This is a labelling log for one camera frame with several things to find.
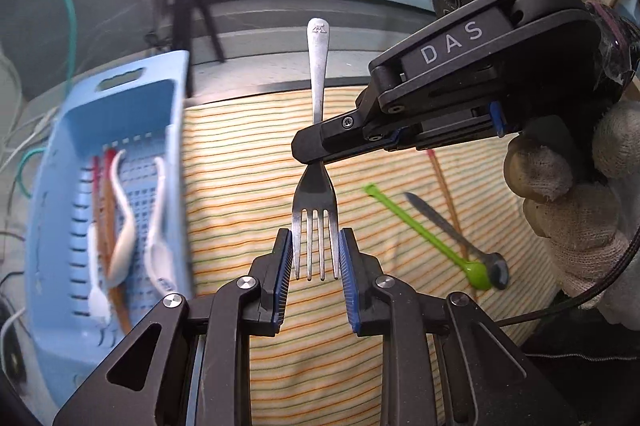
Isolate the blue plastic utensil basket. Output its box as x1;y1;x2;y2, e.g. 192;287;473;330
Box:
24;50;194;409

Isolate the dark metal spoon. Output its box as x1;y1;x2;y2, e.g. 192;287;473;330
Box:
405;192;510;291

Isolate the green hose cable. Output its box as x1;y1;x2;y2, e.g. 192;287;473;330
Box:
14;0;79;200

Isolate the black tripod stand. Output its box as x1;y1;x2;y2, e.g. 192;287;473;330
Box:
170;0;227;98

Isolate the stainless steel fork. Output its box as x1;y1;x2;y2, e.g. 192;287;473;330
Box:
291;18;341;281

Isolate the white plastic spork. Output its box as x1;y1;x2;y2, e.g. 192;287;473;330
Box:
87;224;111;328

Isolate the white gloved right hand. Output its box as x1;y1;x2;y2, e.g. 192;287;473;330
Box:
503;100;639;297

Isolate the white cable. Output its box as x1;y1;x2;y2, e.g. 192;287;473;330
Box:
0;56;57;177

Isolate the white ceramic spoon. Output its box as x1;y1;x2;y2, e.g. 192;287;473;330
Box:
106;150;136;289
143;157;177;296

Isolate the striped yellow cloth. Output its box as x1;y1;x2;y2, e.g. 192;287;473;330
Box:
182;85;566;426

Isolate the red wooden chopstick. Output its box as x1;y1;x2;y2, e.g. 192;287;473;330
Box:
92;155;107;276

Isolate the green plastic spoon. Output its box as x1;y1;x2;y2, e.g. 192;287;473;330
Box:
363;183;494;291

